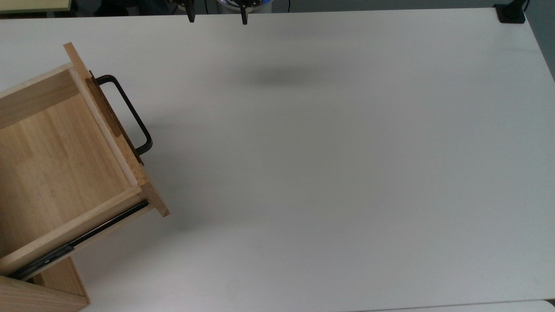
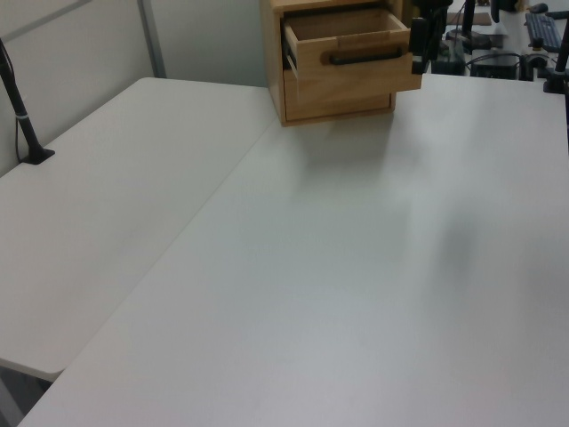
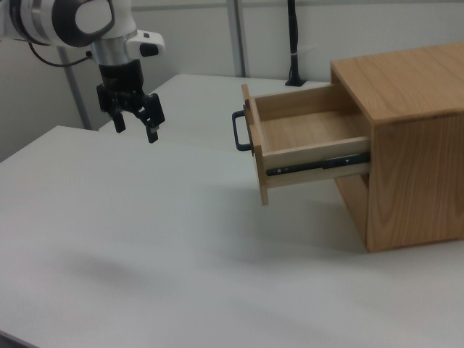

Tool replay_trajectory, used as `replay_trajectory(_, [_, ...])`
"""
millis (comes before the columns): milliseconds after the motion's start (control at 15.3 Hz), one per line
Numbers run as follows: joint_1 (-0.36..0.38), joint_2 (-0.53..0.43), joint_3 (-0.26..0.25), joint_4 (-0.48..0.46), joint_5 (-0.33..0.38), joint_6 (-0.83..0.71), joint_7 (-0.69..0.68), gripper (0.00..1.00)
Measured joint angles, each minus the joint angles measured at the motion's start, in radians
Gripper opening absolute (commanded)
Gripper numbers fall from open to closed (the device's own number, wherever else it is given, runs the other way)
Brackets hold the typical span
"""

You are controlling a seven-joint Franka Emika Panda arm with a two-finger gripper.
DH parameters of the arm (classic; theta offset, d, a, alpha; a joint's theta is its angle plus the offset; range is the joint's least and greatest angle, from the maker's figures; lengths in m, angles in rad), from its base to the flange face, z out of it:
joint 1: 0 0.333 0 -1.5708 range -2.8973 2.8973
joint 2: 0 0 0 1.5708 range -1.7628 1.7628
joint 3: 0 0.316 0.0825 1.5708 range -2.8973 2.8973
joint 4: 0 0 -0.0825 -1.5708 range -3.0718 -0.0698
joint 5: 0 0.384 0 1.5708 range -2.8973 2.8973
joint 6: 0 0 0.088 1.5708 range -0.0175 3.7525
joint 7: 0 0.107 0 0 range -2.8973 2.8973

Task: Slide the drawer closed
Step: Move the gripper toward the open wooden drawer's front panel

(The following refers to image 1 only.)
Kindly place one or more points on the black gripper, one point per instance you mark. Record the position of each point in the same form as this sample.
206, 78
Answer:
182, 2

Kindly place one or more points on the wooden drawer cabinet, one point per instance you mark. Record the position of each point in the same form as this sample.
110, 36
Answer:
52, 299

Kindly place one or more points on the pale yellow table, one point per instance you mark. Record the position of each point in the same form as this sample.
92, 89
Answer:
34, 4

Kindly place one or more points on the black metal drawer slide rail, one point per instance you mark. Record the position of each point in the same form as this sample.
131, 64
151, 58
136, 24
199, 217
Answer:
108, 222

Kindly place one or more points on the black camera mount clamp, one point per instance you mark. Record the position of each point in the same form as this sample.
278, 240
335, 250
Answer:
510, 15

